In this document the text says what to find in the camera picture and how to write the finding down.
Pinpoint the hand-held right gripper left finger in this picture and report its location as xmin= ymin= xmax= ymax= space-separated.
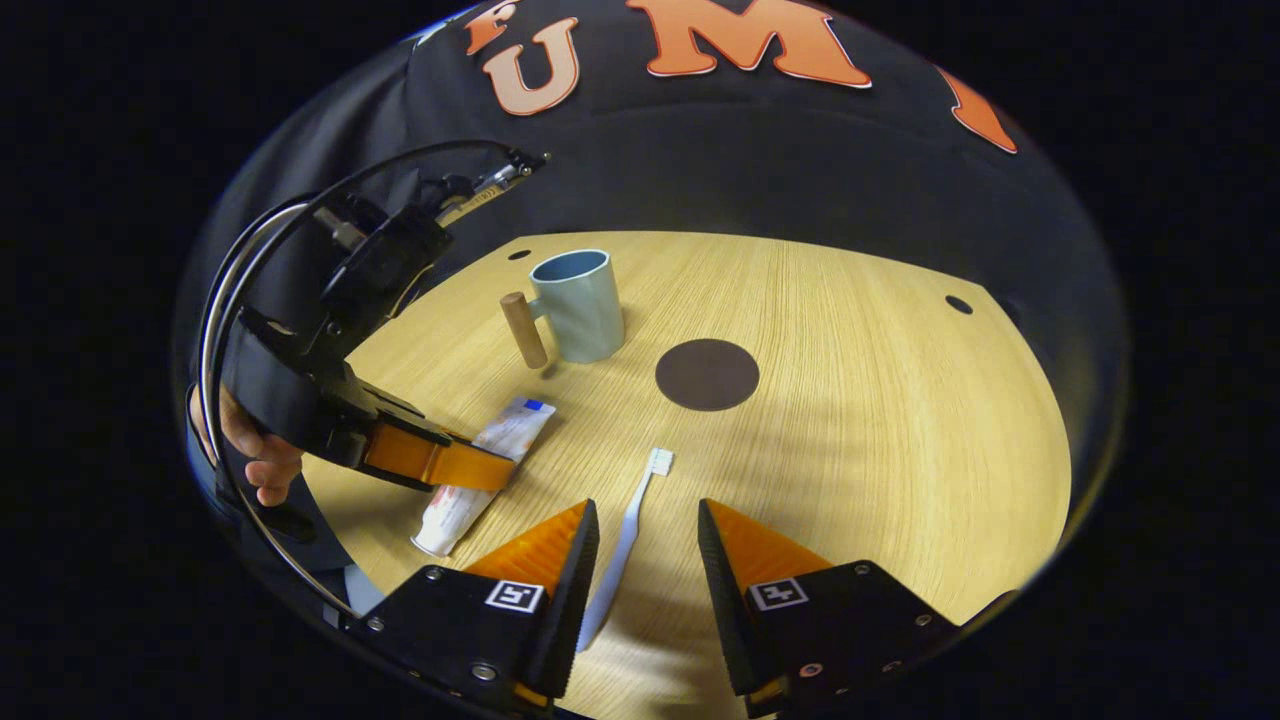
xmin=345 ymin=498 xmax=601 ymax=716

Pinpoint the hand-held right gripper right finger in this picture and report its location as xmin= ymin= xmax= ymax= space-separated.
xmin=697 ymin=497 xmax=1021 ymax=719

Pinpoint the white toothpaste tube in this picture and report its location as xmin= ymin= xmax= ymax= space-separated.
xmin=411 ymin=396 xmax=557 ymax=559

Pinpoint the white toothbrush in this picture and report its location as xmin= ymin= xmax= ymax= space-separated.
xmin=577 ymin=447 xmax=675 ymax=654

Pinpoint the pale blue cup wooden handle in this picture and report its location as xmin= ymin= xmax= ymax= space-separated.
xmin=499 ymin=248 xmax=627 ymax=372

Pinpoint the dark brown round coaster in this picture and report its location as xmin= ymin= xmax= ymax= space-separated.
xmin=655 ymin=338 xmax=761 ymax=413

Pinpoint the black backdrop cloth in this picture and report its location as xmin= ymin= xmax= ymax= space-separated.
xmin=175 ymin=0 xmax=1131 ymax=481

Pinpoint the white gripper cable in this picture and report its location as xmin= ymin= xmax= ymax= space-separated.
xmin=198 ymin=200 xmax=356 ymax=616

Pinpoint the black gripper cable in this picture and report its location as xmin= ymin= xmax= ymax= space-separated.
xmin=205 ymin=138 xmax=521 ymax=421

